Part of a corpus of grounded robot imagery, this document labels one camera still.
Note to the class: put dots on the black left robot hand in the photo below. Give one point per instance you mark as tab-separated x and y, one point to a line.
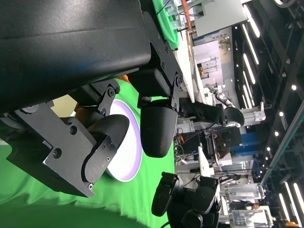
71	47

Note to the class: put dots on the white partition panel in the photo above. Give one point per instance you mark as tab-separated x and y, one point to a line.
221	16

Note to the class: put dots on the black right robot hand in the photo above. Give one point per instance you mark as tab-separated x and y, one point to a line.
190	202

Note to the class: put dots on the orange wicker basket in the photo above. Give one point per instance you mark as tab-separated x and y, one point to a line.
124	78

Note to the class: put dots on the green tablecloth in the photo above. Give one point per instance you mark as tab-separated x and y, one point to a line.
71	209

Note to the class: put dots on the lilac round plate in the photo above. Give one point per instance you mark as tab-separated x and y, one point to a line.
131	147

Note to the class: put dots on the black background monitor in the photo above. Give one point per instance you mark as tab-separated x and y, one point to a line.
231	137

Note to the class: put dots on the silver background robot arm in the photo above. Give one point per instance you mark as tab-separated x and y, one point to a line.
223	97

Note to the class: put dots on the aluminium profile frame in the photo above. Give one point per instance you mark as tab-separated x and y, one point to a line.
254	116

